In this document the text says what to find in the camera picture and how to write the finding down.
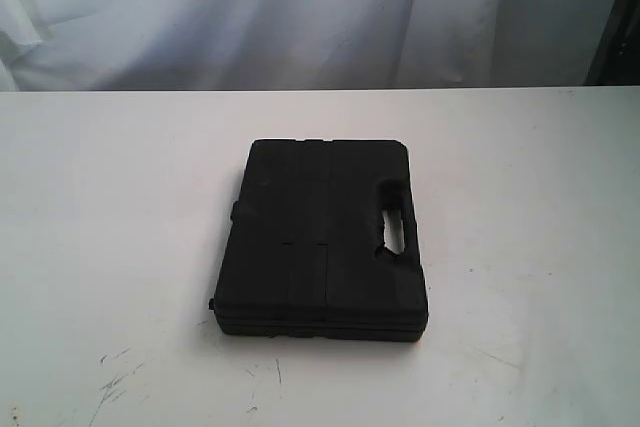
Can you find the black plastic tool case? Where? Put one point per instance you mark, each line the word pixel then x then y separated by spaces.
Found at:
pixel 323 243

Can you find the white backdrop curtain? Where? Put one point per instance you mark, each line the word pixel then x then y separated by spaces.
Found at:
pixel 73 45

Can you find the black stand pole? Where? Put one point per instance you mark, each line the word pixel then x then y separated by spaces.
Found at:
pixel 616 61

